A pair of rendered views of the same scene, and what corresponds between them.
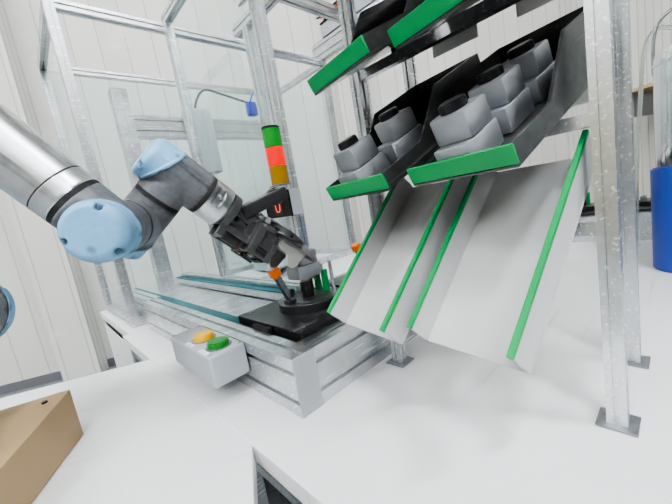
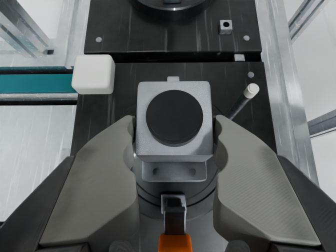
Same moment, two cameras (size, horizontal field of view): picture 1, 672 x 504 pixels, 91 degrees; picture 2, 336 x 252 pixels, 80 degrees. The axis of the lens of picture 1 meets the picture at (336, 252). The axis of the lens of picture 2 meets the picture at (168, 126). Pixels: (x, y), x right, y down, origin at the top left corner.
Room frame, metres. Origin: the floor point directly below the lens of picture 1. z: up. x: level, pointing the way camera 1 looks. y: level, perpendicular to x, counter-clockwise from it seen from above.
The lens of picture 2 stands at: (0.70, 0.10, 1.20)
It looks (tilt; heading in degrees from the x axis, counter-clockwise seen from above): 74 degrees down; 316
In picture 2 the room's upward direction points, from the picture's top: 3 degrees counter-clockwise
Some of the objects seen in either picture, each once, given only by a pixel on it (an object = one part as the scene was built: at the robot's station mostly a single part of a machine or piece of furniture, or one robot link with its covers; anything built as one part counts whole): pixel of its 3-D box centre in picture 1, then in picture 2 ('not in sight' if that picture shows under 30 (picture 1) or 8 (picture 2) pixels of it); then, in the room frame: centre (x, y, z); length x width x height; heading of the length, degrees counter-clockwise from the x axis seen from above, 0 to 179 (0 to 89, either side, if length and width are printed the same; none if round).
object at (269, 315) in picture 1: (311, 307); (172, 154); (0.72, 0.08, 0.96); 0.24 x 0.24 x 0.02; 43
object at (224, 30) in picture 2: not in sight; (225, 27); (0.78, -0.10, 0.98); 0.02 x 0.02 x 0.01; 43
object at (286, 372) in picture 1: (202, 332); not in sight; (0.82, 0.38, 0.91); 0.89 x 0.06 x 0.11; 43
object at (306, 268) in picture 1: (305, 260); (173, 118); (0.73, 0.07, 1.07); 0.08 x 0.04 x 0.07; 133
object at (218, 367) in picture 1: (207, 352); not in sight; (0.64, 0.29, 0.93); 0.21 x 0.07 x 0.06; 43
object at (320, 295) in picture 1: (309, 299); (173, 152); (0.72, 0.08, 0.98); 0.14 x 0.14 x 0.02
